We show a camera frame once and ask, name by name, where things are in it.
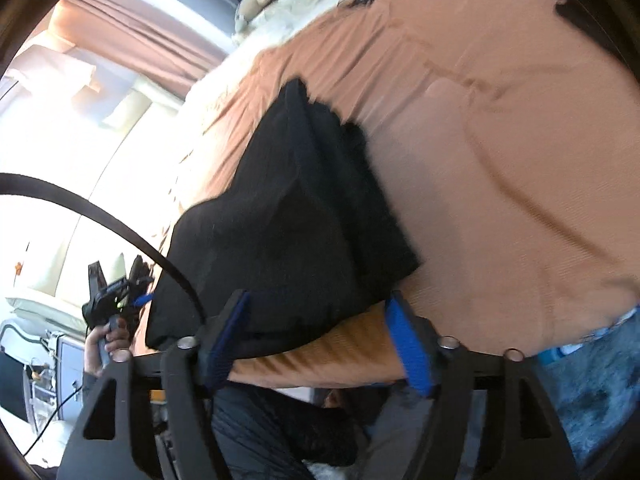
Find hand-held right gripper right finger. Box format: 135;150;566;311
385;290;583;480

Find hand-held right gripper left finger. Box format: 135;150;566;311
57;289;252;480

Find black pants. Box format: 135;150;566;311
145;77;421;361

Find person's left hand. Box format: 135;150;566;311
83;321;134;377

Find cream padded headboard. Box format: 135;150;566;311
5;95;186;311

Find grey bedside cabinet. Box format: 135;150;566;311
25;327;88;428

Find person's grey trousers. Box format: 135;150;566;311
350;385;433;480

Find person's dark jacket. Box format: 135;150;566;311
212;386;363;480

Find blue rug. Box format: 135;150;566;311
530;305;640;471

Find light blue patterned cloth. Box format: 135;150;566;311
545;305;640;361

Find orange blanket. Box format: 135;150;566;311
160;0;640;393

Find pink curtain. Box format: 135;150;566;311
50;0;241;101

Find beige plush toy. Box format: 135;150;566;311
232;0;278;36

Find black cloth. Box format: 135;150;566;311
547;0;621;66

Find thick black cable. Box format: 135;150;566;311
0;172;208;326

